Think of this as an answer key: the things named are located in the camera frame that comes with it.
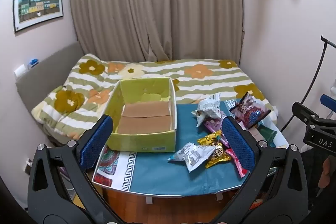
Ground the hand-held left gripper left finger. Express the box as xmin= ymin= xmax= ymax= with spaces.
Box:
xmin=27 ymin=114 xmax=124 ymax=220

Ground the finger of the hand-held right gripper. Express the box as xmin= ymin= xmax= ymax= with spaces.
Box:
xmin=292 ymin=101 xmax=320 ymax=125

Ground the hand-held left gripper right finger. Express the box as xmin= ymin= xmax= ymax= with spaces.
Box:
xmin=213 ymin=116 xmax=309 ymax=220

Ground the pink snack packet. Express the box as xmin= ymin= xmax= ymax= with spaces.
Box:
xmin=224 ymin=148 xmax=249 ymax=178

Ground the purple snack packet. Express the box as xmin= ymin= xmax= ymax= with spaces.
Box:
xmin=205 ymin=119 xmax=226 ymax=134

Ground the maroon snack packet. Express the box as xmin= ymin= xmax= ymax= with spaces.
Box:
xmin=230 ymin=92 xmax=272 ymax=130

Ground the green cardboard box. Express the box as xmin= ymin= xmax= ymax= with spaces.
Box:
xmin=104 ymin=77 xmax=178 ymax=153

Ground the person's right hand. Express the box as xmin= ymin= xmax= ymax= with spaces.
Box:
xmin=316 ymin=154 xmax=335 ymax=189

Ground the gold snack packet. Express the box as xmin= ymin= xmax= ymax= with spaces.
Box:
xmin=197 ymin=130 xmax=223 ymax=147
xmin=205 ymin=144 xmax=233 ymax=169

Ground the blue plastic object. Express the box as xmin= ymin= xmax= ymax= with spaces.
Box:
xmin=320 ymin=94 xmax=336 ymax=115

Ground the dark green small box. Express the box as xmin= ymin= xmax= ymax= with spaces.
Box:
xmin=256 ymin=125 xmax=278 ymax=144

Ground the white silver snack packet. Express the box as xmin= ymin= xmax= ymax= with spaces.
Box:
xmin=192 ymin=93 xmax=227 ymax=127
xmin=167 ymin=142 xmax=216 ymax=173

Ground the blue patterned tablecloth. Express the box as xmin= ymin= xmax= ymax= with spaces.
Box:
xmin=92 ymin=98 xmax=289 ymax=197

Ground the floral striped blanket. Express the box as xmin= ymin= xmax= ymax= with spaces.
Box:
xmin=31 ymin=53 xmax=279 ymax=147

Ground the grey bed headboard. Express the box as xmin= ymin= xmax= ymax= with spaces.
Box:
xmin=15 ymin=42 xmax=84 ymax=109

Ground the beige curtain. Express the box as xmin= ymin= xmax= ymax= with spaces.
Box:
xmin=68 ymin=0 xmax=246 ymax=63

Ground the black curved cable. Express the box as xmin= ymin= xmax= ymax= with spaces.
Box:
xmin=280 ymin=35 xmax=336 ymax=133

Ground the white wall switch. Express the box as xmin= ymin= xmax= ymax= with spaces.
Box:
xmin=14 ymin=64 xmax=27 ymax=78

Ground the framed houses wall picture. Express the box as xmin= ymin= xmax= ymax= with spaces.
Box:
xmin=13 ymin=0 xmax=64 ymax=33

